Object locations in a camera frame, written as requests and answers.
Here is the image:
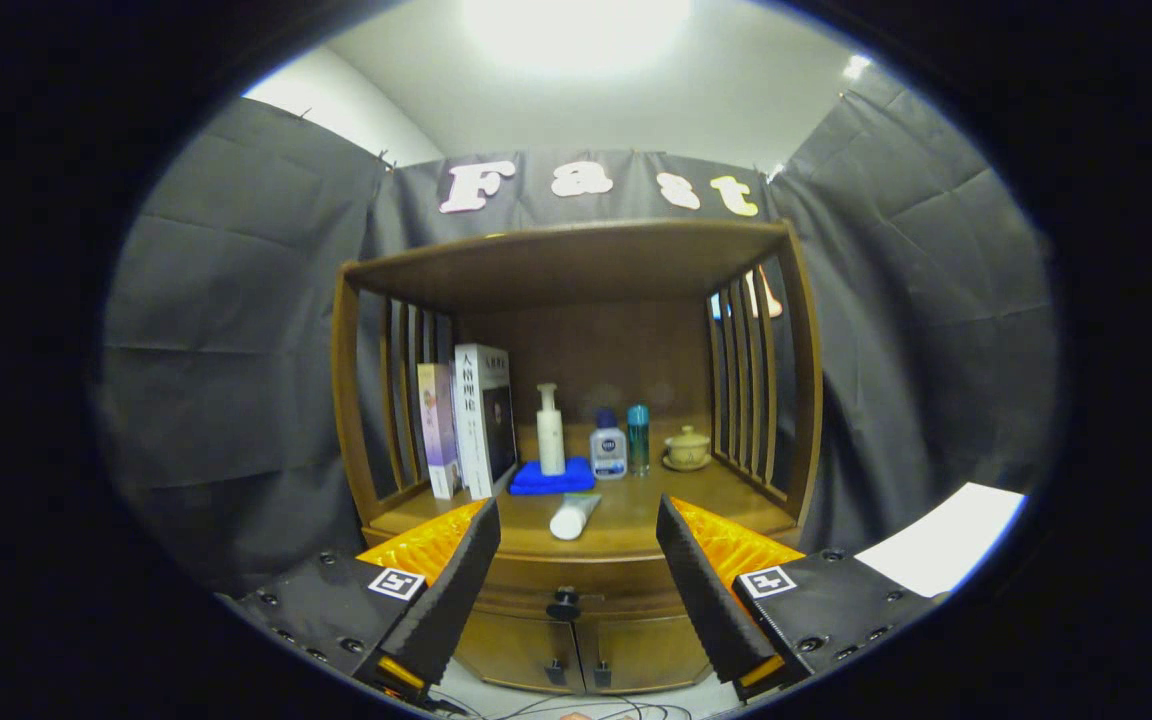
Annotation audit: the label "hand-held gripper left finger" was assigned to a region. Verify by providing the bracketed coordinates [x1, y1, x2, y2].
[226, 497, 503, 706]

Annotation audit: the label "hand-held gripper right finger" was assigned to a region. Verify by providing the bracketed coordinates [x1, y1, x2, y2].
[656, 494, 947, 701]

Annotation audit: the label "wooden drawer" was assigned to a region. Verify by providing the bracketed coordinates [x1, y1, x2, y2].
[361, 520, 802, 621]

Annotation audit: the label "white cosmetic tube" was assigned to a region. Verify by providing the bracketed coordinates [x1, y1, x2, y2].
[549, 492, 603, 542]

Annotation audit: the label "wooden cabinet door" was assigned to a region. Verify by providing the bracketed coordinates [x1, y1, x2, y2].
[574, 612, 715, 694]
[454, 608, 582, 693]

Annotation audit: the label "wooden countertop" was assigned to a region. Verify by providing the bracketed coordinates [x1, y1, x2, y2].
[368, 420, 799, 561]

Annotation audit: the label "wooden cabinet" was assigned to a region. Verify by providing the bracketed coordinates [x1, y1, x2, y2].
[331, 220, 825, 696]

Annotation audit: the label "blue folded cloth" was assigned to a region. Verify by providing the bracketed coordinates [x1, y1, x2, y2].
[508, 458, 597, 496]

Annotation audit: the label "ceramic lidded teacup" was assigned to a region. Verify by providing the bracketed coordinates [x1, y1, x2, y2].
[663, 425, 713, 472]

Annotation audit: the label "purple book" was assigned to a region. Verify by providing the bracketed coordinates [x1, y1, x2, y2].
[416, 363, 462, 501]

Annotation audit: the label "white book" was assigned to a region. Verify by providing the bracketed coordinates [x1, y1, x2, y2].
[452, 343, 519, 501]

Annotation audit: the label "teal slim bottle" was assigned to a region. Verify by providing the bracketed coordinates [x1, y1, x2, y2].
[627, 404, 651, 477]

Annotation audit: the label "white bottle with blue cap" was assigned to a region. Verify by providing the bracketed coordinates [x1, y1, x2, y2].
[590, 408, 629, 481]

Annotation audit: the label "white pump bottle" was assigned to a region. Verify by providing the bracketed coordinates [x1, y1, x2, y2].
[536, 383, 567, 477]

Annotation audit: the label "white flat sheet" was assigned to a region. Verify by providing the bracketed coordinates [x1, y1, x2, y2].
[854, 483, 1027, 599]

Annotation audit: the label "black floor cables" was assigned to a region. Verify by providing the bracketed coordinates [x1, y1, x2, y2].
[431, 690, 697, 720]

